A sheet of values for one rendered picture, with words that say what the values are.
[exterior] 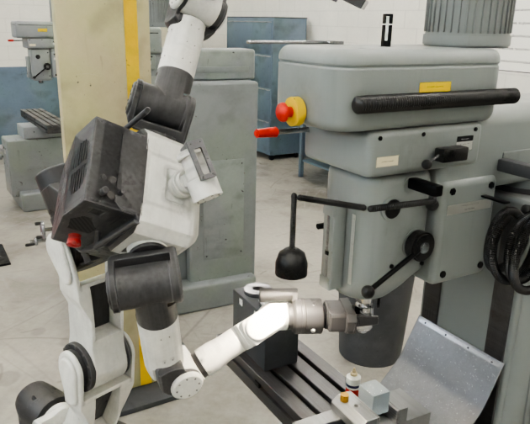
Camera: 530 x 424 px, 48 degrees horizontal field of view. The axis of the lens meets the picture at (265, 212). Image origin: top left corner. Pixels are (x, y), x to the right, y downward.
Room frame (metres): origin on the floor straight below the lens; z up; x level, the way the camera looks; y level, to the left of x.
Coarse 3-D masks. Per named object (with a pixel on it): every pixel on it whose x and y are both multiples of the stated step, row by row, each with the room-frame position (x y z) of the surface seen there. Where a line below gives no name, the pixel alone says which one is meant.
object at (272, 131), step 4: (264, 128) 1.32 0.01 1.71; (268, 128) 1.32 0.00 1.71; (272, 128) 1.33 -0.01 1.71; (276, 128) 1.33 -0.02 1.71; (292, 128) 1.36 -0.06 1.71; (296, 128) 1.36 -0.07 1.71; (300, 128) 1.37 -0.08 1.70; (304, 128) 1.37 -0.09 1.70; (308, 128) 1.38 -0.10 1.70; (256, 132) 1.31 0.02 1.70; (260, 132) 1.31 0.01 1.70; (264, 132) 1.31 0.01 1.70; (268, 132) 1.32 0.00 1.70; (272, 132) 1.32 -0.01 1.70; (276, 132) 1.33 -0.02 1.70; (280, 132) 1.34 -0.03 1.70; (284, 132) 1.34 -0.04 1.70; (288, 132) 1.35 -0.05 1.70; (292, 132) 1.35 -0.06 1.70; (296, 132) 1.36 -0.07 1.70; (300, 132) 1.37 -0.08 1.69; (256, 136) 1.31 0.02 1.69; (260, 136) 1.31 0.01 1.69; (264, 136) 1.31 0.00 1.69; (268, 136) 1.32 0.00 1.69; (272, 136) 1.32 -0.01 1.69; (276, 136) 1.33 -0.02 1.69
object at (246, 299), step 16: (240, 288) 1.79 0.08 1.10; (256, 288) 1.78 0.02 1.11; (272, 288) 1.80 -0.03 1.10; (240, 304) 1.74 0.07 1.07; (256, 304) 1.68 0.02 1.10; (240, 320) 1.74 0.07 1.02; (272, 336) 1.61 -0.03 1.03; (288, 336) 1.64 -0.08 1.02; (256, 352) 1.64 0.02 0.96; (272, 352) 1.61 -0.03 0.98; (288, 352) 1.64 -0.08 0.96; (272, 368) 1.61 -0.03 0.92
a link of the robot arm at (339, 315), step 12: (312, 300) 1.34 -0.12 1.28; (336, 300) 1.39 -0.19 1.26; (348, 300) 1.38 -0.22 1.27; (312, 312) 1.31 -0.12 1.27; (324, 312) 1.33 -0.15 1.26; (336, 312) 1.32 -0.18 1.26; (348, 312) 1.32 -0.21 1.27; (312, 324) 1.30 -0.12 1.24; (324, 324) 1.32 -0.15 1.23; (336, 324) 1.31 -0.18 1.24; (348, 324) 1.30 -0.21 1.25
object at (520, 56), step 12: (528, 0) 5.94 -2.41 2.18; (516, 12) 6.04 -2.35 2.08; (528, 12) 5.93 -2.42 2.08; (516, 24) 6.03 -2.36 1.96; (528, 24) 5.91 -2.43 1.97; (516, 36) 6.01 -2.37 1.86; (528, 36) 5.89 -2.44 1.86; (492, 48) 6.23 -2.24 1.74; (504, 48) 6.11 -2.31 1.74; (516, 48) 5.99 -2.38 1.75; (528, 48) 5.88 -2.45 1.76; (504, 60) 6.09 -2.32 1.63; (516, 60) 5.98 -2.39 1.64; (528, 60) 5.86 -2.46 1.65; (528, 72) 5.84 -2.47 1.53
